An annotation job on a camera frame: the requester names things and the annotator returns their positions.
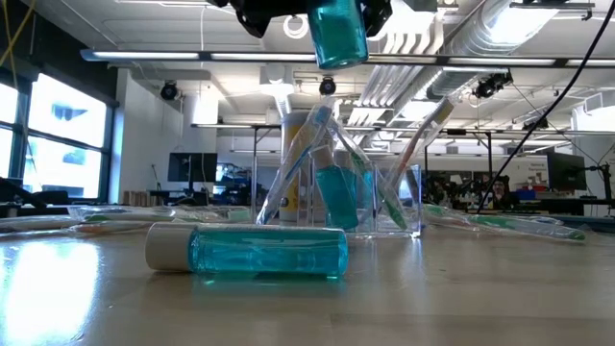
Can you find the blue mouthwash bottle white cap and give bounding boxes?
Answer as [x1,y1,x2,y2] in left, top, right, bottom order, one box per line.
[310,145,360,231]
[145,222,351,279]
[306,0,370,71]

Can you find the packaged blue toothbrush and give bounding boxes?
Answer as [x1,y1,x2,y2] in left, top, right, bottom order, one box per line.
[256,102,336,226]

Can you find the packaged green toothbrush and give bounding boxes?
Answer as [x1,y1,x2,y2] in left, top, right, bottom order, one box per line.
[421,202,588,242]
[330,116,410,232]
[66,205,252,225]

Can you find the clear acrylic organizer box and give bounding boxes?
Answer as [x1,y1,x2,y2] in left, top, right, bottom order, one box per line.
[250,153,425,240]

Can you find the overhead light bar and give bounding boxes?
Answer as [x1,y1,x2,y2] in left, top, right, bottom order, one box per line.
[80,47,615,67]

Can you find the white yellow wipes canister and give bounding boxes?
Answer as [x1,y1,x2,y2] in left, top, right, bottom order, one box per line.
[280,111,337,225]

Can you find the black monitor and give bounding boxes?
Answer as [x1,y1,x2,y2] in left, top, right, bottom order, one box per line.
[166,152,219,184]
[546,151,588,191]

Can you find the person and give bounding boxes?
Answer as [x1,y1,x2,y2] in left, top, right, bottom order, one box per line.
[482,175,518,210]

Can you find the large window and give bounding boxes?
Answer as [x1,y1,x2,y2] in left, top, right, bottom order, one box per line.
[0,71,117,203]

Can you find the white cable coil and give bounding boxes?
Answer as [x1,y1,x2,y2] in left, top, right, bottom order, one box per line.
[282,12,310,40]

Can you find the silver ventilation duct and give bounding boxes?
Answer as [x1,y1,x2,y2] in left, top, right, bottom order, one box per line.
[425,0,534,100]

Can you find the black background rig frame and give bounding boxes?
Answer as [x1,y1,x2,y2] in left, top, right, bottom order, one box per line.
[421,127,495,193]

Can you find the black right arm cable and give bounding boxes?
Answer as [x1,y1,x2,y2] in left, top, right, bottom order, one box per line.
[477,0,615,213]

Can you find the yellow cable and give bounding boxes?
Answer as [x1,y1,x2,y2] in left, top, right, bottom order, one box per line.
[0,0,38,68]

